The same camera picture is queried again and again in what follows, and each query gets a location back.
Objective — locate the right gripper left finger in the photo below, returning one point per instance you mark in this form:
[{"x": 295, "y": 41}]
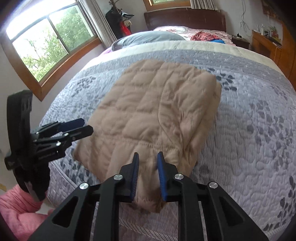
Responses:
[{"x": 92, "y": 212}]

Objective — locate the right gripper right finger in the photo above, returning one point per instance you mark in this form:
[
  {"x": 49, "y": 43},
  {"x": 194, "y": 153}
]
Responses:
[{"x": 206, "y": 212}]

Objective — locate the grey pillow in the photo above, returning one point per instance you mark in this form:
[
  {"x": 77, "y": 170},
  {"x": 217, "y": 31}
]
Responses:
[{"x": 145, "y": 37}]

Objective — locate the blue folded cloth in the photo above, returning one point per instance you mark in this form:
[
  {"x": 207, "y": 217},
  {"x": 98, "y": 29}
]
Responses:
[{"x": 218, "y": 41}]

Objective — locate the beige quilted jacket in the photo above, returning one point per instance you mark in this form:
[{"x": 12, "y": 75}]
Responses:
[{"x": 155, "y": 106}]

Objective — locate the pink sleeve forearm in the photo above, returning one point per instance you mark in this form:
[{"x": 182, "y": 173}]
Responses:
[{"x": 19, "y": 211}]

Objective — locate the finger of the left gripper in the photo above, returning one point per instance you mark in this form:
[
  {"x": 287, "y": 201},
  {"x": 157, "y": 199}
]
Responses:
[
  {"x": 67, "y": 125},
  {"x": 66, "y": 139}
]

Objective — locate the wooden wardrobe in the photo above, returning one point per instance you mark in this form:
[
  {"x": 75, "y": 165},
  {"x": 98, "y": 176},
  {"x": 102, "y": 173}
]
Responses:
[{"x": 284, "y": 11}]

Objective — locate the red patterned cloth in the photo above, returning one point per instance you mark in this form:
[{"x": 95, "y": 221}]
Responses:
[{"x": 204, "y": 36}]

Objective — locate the dark nightstand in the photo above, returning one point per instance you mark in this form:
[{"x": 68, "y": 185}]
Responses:
[{"x": 240, "y": 42}]

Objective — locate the window above headboard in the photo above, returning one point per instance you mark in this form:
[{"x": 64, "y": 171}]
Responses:
[{"x": 151, "y": 5}]

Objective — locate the dark wooden headboard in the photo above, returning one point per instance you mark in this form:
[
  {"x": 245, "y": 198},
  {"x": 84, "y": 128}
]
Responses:
[{"x": 187, "y": 17}]

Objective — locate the wooden desk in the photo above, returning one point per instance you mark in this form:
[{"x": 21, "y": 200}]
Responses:
[{"x": 264, "y": 46}]

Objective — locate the coat rack with clothes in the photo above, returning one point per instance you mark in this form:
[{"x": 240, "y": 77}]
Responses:
[{"x": 119, "y": 21}]

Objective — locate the white side curtain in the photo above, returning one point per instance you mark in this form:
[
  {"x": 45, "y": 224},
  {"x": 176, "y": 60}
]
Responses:
[{"x": 99, "y": 22}]

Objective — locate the grey striped curtain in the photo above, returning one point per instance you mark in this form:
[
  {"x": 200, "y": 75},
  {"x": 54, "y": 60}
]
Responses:
[{"x": 203, "y": 4}]

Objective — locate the large side window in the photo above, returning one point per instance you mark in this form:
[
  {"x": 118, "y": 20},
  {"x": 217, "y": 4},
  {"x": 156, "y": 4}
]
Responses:
[{"x": 44, "y": 39}]

